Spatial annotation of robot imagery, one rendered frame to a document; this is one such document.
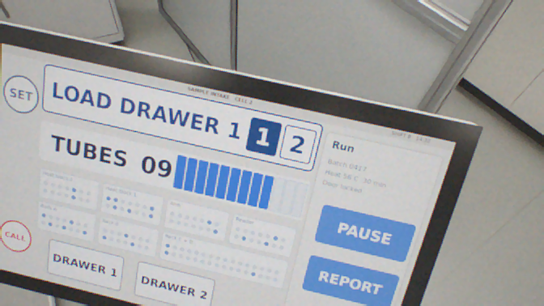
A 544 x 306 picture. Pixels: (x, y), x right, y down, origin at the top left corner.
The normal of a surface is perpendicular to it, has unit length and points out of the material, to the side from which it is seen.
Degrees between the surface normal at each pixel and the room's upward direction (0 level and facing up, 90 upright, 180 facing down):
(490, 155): 0
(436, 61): 90
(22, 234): 50
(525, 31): 90
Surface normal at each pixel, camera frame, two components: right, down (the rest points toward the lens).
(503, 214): 0.09, -0.60
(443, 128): -0.10, 0.21
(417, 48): -0.82, 0.41
